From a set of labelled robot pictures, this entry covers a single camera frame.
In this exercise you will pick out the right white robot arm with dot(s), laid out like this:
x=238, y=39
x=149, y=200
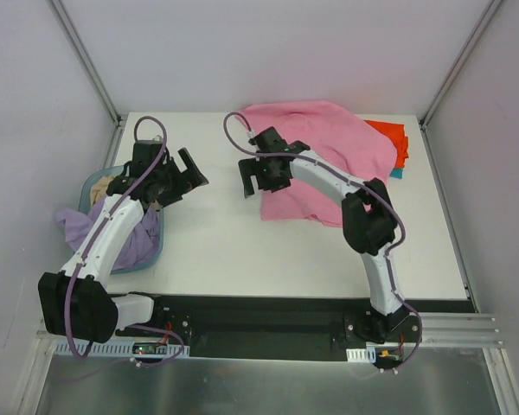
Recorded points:
x=369, y=220

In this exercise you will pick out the left white cable duct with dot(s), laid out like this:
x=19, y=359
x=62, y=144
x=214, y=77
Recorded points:
x=151, y=350

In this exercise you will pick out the pink t shirt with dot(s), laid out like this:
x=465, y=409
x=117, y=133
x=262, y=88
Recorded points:
x=335, y=134

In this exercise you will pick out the lavender t shirt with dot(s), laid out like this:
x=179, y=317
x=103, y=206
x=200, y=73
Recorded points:
x=139, y=248

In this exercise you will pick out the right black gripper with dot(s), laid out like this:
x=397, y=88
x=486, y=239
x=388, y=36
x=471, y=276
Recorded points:
x=256, y=163

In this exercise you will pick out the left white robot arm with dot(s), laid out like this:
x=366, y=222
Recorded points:
x=74, y=300

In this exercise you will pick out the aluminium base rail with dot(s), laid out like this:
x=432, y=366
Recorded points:
x=458, y=328

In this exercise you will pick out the folded teal t shirt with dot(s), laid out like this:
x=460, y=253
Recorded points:
x=397, y=173

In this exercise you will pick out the right white cable duct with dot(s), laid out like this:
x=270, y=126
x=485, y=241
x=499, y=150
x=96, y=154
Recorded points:
x=361, y=355

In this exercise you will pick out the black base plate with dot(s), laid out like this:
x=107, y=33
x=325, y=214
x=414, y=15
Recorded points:
x=268, y=349

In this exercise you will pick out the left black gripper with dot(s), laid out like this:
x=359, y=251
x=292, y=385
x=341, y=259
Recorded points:
x=180, y=178

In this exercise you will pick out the beige t shirt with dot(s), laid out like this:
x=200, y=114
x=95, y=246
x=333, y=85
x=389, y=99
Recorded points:
x=98, y=189

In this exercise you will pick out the teal plastic basket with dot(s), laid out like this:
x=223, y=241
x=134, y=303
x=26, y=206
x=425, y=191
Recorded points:
x=84, y=207

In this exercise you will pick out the white cable duct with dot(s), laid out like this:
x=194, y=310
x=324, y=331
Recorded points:
x=151, y=350
x=361, y=355

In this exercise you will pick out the aluminium frame post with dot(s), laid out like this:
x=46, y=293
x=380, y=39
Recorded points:
x=79, y=48
x=482, y=24

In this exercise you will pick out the left aluminium frame post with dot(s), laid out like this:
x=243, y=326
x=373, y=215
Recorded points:
x=79, y=48

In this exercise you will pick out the folded orange t shirt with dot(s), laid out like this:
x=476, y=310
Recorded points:
x=397, y=135

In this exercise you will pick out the right aluminium frame post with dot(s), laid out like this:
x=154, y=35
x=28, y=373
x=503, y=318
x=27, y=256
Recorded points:
x=482, y=24

